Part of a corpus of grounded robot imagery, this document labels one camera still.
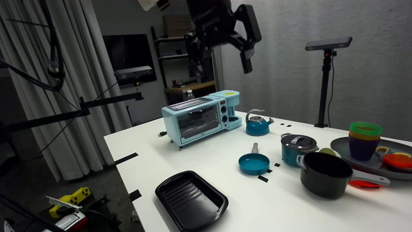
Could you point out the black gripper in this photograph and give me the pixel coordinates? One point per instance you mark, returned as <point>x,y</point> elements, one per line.
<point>212,21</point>

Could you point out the teal toy pot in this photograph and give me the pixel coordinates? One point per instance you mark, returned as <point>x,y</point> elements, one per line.
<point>289,157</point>

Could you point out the dark storage shelf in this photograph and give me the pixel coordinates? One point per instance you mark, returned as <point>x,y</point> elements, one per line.
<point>175,56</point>

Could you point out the brown cardboard box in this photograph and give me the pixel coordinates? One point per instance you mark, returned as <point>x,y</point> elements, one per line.
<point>175,24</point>

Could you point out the small clear bottle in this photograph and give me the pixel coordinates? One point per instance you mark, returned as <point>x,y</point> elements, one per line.
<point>188,95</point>

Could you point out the grey backdrop curtain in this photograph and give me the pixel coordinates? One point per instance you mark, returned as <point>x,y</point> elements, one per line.
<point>291,78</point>

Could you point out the light blue toy oven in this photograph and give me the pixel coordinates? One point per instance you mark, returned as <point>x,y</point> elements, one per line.
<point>201,121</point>

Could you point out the teal toy kettle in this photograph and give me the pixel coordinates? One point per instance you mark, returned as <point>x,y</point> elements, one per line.
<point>256,127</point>

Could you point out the dark monitor screen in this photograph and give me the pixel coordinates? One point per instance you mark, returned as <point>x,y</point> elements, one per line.
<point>128,56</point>

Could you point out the black tripod stand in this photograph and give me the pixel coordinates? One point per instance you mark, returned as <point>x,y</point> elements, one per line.
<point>324,86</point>

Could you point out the square black tape piece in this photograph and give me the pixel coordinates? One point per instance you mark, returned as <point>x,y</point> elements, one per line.
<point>277,164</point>

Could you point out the narrow black tape piece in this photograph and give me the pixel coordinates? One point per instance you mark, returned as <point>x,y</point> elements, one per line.
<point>269,171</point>

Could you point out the large black tape piece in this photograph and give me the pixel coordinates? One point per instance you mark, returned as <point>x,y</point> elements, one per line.
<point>262,179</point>

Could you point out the cream small dish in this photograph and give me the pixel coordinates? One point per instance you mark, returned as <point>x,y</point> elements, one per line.
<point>329,151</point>

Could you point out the grey divided plate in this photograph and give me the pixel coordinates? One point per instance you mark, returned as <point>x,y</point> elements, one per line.
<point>341,149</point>

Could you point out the black baking tray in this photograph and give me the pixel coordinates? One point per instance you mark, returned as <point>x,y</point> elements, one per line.
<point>190,202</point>

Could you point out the green plastic cup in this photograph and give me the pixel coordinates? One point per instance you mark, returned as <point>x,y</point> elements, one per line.
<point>365,130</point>

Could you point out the orange plastic cup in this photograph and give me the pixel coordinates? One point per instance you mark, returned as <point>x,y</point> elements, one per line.
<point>364,139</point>

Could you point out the black table edge clamp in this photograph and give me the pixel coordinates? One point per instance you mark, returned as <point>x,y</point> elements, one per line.
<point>135,195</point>

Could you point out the black boom pole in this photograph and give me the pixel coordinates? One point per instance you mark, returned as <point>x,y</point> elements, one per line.
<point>51,117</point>

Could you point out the white pleated curtain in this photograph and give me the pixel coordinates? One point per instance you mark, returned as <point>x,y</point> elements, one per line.
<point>25,43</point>

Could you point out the red plastic disc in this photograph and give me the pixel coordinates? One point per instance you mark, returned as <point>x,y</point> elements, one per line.
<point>361,185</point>

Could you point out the orange plastic disc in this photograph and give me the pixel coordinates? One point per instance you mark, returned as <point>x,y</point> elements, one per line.
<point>396,163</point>

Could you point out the yellow hand tool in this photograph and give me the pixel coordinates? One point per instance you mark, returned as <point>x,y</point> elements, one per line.
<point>72,198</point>

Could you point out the red white tool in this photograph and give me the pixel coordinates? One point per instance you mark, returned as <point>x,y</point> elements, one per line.
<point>72,221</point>

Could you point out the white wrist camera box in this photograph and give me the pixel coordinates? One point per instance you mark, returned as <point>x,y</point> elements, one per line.
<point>148,3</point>

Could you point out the black stereo camera bar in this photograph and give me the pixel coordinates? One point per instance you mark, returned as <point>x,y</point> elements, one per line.
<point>328,43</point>

